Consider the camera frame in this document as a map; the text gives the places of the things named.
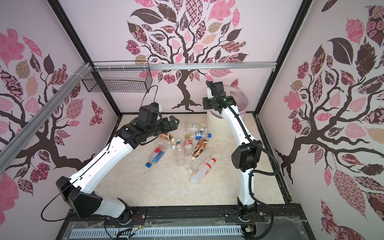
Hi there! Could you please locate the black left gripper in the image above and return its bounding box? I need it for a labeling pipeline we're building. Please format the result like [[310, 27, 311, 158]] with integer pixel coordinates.
[[146, 115, 179, 138]]

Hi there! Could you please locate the brown label bottle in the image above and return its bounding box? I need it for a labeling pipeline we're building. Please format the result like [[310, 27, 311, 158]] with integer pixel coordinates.
[[159, 133, 176, 143]]

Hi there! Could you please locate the clear crushed bottle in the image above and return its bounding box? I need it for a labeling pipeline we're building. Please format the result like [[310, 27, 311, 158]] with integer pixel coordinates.
[[155, 138, 176, 150]]

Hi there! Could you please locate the red blue small bottle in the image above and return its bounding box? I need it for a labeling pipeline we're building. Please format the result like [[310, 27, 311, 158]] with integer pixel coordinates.
[[146, 147, 165, 168]]

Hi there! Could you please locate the white bottle red cap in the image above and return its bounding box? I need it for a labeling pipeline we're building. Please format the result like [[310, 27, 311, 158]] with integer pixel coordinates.
[[190, 158, 216, 185]]

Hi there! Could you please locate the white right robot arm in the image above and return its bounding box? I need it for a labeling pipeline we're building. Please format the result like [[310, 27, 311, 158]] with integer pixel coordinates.
[[203, 94, 262, 220]]

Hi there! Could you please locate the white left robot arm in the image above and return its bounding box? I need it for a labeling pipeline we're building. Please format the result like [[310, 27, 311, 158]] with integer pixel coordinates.
[[56, 113, 180, 225]]

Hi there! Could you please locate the purple bin liner bag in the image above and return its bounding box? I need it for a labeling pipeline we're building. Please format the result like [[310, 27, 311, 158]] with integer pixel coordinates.
[[209, 84, 250, 118]]

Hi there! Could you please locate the white waste bin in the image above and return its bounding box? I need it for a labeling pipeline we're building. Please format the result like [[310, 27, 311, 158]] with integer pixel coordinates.
[[207, 111, 234, 141]]

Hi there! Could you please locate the red label clear bottle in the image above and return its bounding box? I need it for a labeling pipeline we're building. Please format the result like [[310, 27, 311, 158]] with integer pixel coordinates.
[[184, 140, 193, 156]]

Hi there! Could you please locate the clear bottle green cap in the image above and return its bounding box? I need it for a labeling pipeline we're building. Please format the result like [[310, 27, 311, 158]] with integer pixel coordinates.
[[176, 139, 186, 167]]

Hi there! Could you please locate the brown Nescafe bottle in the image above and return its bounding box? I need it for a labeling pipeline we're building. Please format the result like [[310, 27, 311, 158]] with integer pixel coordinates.
[[192, 139, 208, 160]]

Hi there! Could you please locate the clear bottle white cap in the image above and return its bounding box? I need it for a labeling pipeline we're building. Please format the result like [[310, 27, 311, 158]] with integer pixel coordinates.
[[187, 150, 214, 174]]

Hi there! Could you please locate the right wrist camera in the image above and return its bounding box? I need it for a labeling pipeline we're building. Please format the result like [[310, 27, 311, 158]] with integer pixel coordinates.
[[206, 81, 225, 99]]

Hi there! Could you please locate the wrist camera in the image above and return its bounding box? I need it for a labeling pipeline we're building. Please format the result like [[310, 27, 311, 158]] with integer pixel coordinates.
[[206, 81, 225, 99], [139, 102, 162, 123]]

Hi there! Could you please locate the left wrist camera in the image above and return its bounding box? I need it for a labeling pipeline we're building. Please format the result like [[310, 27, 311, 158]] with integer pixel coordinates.
[[139, 102, 162, 123]]

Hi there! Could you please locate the black wire basket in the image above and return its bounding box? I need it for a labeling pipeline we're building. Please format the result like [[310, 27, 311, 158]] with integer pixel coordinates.
[[82, 60, 153, 93]]

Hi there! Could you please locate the black corrugated cable right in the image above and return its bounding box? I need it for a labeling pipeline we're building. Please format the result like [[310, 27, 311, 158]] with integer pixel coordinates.
[[206, 82, 281, 240]]

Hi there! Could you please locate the aluminium rail back wall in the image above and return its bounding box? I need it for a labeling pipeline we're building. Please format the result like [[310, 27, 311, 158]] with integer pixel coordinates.
[[94, 62, 277, 71]]

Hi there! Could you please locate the aluminium rail wall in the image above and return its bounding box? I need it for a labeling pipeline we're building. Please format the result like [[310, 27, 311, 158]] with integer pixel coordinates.
[[1, 63, 92, 172], [94, 62, 277, 71]]

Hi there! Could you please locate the black base frame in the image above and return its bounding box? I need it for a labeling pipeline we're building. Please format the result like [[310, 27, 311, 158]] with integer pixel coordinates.
[[56, 204, 315, 240]]

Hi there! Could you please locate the white slotted cable duct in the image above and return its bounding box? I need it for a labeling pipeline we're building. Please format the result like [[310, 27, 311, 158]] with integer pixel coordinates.
[[67, 226, 242, 240]]

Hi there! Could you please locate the aluminium rail left wall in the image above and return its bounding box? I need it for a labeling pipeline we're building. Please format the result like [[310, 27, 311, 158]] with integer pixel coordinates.
[[1, 63, 92, 172]]

